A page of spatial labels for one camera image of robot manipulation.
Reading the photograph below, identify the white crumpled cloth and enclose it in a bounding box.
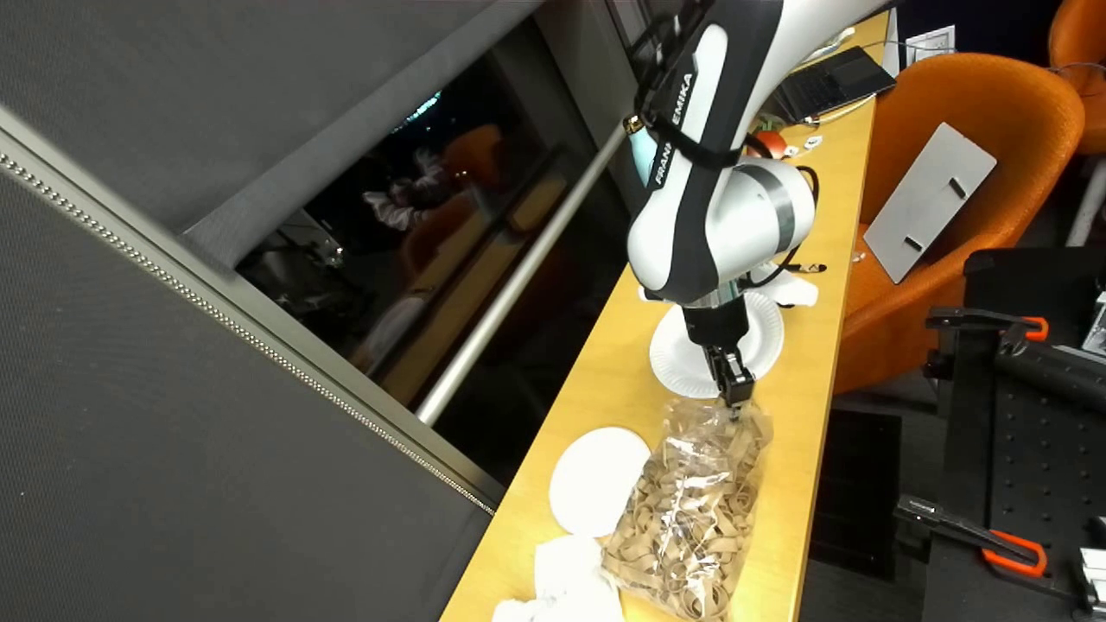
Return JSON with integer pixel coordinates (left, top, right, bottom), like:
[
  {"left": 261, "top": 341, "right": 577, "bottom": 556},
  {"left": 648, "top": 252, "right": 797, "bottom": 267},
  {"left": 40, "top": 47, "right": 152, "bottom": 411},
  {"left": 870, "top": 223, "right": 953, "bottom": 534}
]
[{"left": 489, "top": 533, "right": 626, "bottom": 622}]

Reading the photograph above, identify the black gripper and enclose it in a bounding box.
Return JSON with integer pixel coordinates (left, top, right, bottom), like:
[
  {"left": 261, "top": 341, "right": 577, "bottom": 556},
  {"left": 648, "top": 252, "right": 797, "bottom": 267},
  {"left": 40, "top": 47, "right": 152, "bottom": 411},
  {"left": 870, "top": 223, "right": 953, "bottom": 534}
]
[{"left": 684, "top": 293, "right": 759, "bottom": 408}]

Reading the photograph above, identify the clear bag of snacks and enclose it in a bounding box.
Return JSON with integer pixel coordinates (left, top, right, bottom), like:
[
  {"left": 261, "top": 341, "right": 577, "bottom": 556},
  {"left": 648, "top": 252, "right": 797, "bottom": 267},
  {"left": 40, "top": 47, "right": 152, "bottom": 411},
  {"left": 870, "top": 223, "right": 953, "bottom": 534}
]
[{"left": 599, "top": 395, "right": 774, "bottom": 622}]

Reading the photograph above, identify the black clamp with orange handle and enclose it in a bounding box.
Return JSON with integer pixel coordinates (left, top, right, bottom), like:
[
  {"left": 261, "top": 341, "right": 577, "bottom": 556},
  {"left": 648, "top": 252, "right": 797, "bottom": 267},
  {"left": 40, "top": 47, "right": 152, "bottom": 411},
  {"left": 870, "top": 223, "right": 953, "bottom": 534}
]
[
  {"left": 926, "top": 306, "right": 1053, "bottom": 349},
  {"left": 896, "top": 495, "right": 1053, "bottom": 583}
]

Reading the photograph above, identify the black perforated robot stand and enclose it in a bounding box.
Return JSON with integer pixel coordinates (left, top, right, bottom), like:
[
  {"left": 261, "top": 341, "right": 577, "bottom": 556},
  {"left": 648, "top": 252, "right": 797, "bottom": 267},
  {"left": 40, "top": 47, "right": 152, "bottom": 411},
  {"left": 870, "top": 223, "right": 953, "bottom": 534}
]
[{"left": 920, "top": 244, "right": 1106, "bottom": 622}]

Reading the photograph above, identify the silver metal window railing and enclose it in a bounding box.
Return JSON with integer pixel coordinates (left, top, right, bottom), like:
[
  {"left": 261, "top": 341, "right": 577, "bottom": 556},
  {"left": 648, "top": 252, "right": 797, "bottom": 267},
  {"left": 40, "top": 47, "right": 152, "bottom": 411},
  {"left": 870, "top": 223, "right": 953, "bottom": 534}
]
[{"left": 410, "top": 115, "right": 636, "bottom": 428}]

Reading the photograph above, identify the red round plush toy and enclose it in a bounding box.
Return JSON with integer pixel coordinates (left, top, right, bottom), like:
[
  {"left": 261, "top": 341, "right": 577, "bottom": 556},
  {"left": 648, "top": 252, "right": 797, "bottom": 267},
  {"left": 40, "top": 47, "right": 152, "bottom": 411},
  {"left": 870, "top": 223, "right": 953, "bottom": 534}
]
[{"left": 746, "top": 126, "right": 794, "bottom": 167}]

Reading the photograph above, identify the white round ceramic plate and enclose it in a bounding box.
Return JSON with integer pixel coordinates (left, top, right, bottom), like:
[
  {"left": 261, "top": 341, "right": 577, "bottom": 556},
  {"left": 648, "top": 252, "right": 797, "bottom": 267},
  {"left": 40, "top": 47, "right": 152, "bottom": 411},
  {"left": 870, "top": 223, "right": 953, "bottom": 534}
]
[{"left": 646, "top": 288, "right": 787, "bottom": 404}]

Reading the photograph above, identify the orange chair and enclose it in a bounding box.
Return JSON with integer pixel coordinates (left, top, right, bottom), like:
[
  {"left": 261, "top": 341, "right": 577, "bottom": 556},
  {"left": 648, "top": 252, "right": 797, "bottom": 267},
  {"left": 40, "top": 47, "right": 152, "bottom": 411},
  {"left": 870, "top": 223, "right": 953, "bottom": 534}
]
[
  {"left": 1044, "top": 0, "right": 1106, "bottom": 83},
  {"left": 834, "top": 47, "right": 1090, "bottom": 398}
]

